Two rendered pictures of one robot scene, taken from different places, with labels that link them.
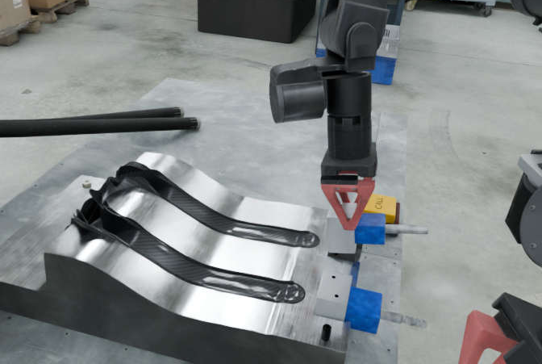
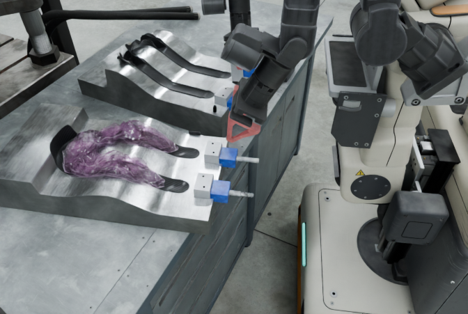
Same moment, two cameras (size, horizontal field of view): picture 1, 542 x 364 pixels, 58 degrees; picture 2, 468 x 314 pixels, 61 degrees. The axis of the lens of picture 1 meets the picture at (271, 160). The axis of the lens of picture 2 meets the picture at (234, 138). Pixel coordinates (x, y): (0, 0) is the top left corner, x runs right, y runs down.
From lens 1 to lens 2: 55 cm
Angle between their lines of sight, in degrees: 17
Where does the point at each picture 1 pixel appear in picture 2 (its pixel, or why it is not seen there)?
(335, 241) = (234, 75)
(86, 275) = (121, 79)
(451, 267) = not seen: hidden behind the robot
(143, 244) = (147, 69)
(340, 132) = (233, 21)
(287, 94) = (205, 1)
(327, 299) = (218, 95)
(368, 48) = not seen: outside the picture
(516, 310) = (242, 82)
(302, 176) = not seen: hidden behind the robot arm
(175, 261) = (161, 79)
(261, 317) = (191, 102)
